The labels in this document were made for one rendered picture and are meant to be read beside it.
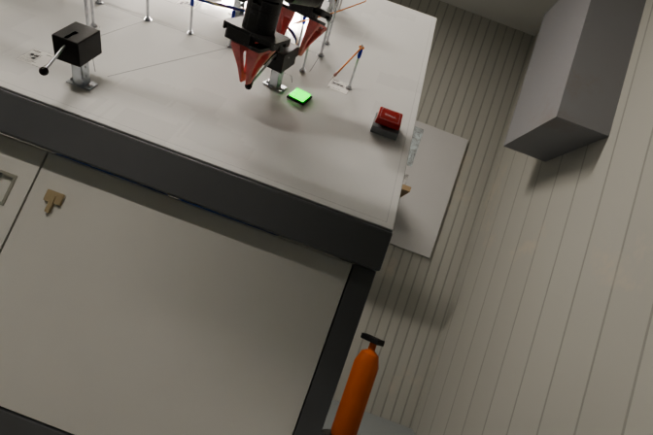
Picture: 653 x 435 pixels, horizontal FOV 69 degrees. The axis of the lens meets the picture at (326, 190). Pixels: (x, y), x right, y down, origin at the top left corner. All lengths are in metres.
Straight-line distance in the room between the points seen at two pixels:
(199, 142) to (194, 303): 0.27
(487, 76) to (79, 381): 3.50
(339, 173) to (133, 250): 0.37
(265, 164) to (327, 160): 0.12
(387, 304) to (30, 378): 2.77
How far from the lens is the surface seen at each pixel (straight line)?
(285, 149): 0.86
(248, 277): 0.81
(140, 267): 0.85
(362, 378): 2.53
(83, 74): 0.95
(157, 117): 0.89
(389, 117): 0.98
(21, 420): 0.94
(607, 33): 2.69
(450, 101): 3.76
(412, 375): 3.55
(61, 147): 0.88
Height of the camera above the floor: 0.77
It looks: 9 degrees up
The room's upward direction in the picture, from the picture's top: 20 degrees clockwise
